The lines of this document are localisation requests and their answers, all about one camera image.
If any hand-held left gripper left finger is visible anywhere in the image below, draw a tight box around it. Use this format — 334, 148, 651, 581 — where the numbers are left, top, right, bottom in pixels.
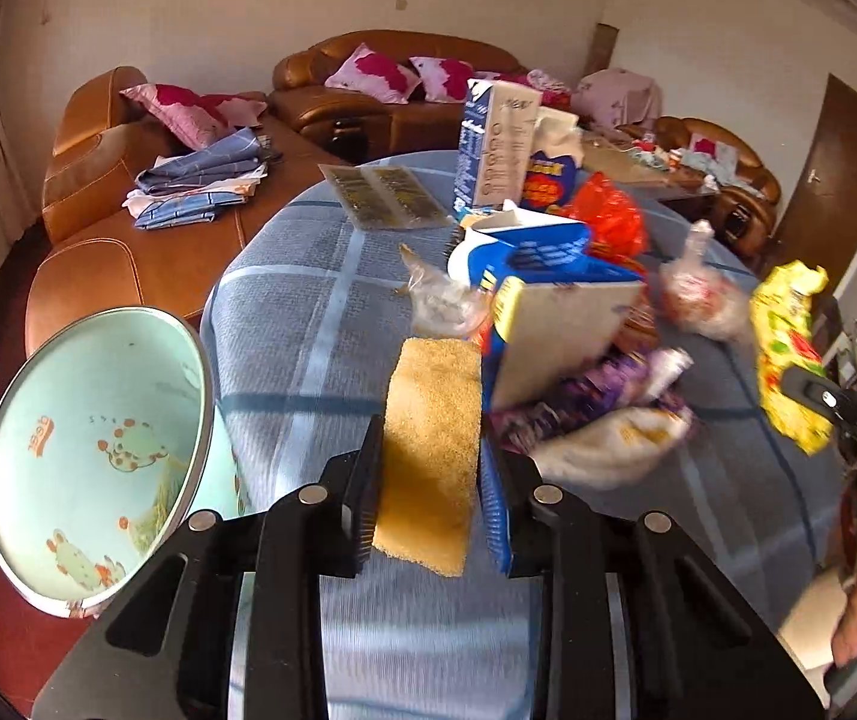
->
31, 414, 385, 720

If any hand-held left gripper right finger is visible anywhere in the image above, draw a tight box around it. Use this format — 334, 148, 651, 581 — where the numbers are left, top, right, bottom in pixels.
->
477, 452, 826, 720

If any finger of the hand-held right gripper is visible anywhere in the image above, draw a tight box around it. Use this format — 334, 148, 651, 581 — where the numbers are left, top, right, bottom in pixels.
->
782, 367, 857, 425

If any yellow snack packet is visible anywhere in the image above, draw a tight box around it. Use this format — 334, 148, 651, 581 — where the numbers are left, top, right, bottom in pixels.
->
749, 261, 838, 457

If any tan scouring sponge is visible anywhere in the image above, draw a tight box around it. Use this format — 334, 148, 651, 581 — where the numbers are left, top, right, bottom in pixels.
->
372, 337, 483, 580

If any light green cartoon bin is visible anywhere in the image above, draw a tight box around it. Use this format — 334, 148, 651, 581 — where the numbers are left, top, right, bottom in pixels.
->
0, 306, 249, 620

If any clear bag with red contents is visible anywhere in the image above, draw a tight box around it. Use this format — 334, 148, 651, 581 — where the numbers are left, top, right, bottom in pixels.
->
657, 220, 755, 342

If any purple snack wrapper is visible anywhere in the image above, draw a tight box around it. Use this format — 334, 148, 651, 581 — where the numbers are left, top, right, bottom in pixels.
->
488, 349, 695, 455

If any blue plaid tablecloth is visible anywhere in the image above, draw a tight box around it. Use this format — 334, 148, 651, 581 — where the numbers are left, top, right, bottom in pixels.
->
199, 150, 849, 720

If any beige blue cardboard box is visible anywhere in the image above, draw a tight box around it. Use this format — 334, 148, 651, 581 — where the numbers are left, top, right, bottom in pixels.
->
484, 261, 648, 413

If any brown wooden door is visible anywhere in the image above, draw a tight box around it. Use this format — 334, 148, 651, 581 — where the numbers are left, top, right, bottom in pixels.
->
762, 73, 857, 293

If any clear plastic bag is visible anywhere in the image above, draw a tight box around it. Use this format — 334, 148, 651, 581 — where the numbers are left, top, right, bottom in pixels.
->
398, 244, 493, 338

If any brown leather armchair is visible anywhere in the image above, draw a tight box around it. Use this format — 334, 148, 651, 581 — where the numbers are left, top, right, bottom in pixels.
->
615, 116, 783, 256

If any cluttered coffee table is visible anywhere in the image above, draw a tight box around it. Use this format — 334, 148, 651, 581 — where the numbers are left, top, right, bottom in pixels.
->
582, 131, 721, 203

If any red plastic bag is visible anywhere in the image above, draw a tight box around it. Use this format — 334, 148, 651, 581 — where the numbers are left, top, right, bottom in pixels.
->
564, 171, 650, 263

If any blue white open carton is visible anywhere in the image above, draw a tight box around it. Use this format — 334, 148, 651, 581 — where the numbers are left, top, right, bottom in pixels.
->
447, 199, 594, 295

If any yellowish dotted flat sheet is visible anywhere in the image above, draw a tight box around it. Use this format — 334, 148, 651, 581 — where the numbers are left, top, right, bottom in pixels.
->
319, 163, 455, 230

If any brown leather chaise sofa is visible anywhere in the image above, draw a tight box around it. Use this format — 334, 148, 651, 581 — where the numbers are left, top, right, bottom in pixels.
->
23, 66, 354, 361

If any white yellow snack bag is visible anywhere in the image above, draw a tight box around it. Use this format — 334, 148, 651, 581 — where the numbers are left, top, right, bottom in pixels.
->
522, 106, 587, 215

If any pink draped cloth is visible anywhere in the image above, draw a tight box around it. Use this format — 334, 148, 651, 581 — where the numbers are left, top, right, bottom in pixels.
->
570, 67, 663, 128

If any folded blue plaid cloth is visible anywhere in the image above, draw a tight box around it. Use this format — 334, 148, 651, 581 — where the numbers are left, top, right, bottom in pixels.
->
124, 127, 270, 232

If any tall blue white carton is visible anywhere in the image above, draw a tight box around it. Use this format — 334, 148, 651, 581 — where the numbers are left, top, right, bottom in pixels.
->
452, 79, 544, 212

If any pink patterned cloth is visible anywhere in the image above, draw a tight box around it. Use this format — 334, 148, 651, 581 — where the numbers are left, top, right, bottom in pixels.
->
525, 69, 573, 110

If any brown leather long sofa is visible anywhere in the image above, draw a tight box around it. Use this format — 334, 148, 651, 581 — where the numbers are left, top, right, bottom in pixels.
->
269, 30, 530, 166

